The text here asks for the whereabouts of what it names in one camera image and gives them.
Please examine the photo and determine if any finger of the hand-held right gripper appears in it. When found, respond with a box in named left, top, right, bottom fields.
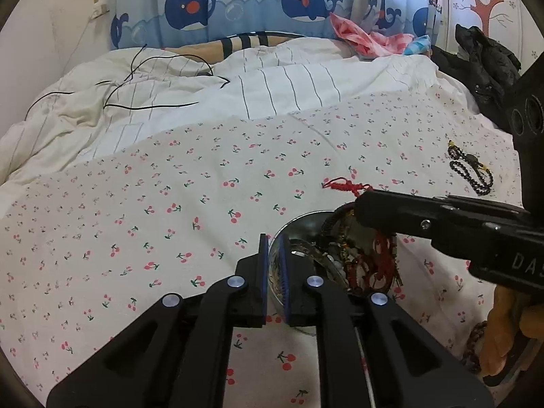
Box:
left=355, top=190, right=532, bottom=260
left=433, top=194, right=532, bottom=215

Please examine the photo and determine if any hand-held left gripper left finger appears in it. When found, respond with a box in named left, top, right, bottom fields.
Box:
left=46, top=233, right=269, bottom=408

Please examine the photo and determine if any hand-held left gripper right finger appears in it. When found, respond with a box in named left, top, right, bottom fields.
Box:
left=278, top=238, right=496, bottom=408

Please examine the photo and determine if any red knotted cord bracelet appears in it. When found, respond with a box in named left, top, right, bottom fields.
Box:
left=322, top=176, right=402, bottom=292

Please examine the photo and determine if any round metal tin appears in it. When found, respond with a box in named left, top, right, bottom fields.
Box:
left=270, top=211, right=402, bottom=334

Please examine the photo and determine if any dark small bead bracelet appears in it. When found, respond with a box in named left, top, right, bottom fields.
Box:
left=321, top=204, right=358, bottom=243

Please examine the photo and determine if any brown oval bead necklace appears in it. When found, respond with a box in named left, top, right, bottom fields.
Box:
left=465, top=321, right=489, bottom=372

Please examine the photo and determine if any person's right hand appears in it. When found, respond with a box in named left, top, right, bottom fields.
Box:
left=480, top=285, right=544, bottom=385

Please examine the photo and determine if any black padded jacket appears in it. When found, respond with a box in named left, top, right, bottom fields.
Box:
left=431, top=23, right=523, bottom=128

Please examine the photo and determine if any cherry print bed sheet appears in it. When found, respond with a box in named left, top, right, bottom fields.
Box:
left=0, top=79, right=544, bottom=408

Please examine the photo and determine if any white striped duvet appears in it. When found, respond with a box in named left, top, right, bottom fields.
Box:
left=0, top=36, right=481, bottom=183

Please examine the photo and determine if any pink patterned cloth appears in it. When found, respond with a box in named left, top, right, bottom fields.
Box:
left=330, top=13, right=415, bottom=58

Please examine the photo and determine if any tan striped pillow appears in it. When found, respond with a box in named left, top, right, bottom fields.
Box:
left=164, top=32, right=307, bottom=58

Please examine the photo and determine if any blue whale print curtain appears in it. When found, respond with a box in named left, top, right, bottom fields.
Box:
left=110, top=0, right=445, bottom=49

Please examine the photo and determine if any black bead bracelet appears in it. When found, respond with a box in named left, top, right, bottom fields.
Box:
left=447, top=140, right=494, bottom=197

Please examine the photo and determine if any red tree wall sticker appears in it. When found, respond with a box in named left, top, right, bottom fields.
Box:
left=461, top=0, right=515, bottom=37

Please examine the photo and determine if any thin black cable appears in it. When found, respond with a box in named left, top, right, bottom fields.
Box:
left=25, top=43, right=231, bottom=120

